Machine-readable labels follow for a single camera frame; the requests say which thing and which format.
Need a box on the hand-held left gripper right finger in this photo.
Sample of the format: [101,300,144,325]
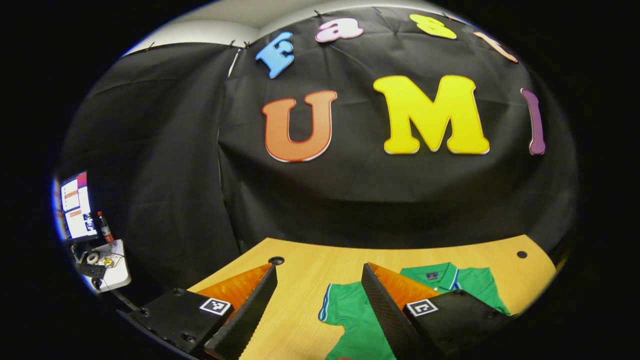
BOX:
[361,262,516,360]

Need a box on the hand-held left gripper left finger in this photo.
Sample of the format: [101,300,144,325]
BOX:
[117,262,279,360]

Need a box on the green T-shirt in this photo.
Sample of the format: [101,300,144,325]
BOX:
[318,262,511,360]

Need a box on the black backdrop cloth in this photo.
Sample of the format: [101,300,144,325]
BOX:
[57,5,581,301]

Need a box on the white side desk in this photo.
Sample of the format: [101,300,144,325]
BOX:
[75,239,132,293]

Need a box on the black keyboard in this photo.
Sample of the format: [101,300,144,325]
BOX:
[77,263,107,279]

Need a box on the red bottle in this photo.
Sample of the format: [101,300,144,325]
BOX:
[97,211,115,244]

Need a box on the computer monitor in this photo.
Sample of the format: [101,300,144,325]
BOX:
[60,171,98,242]

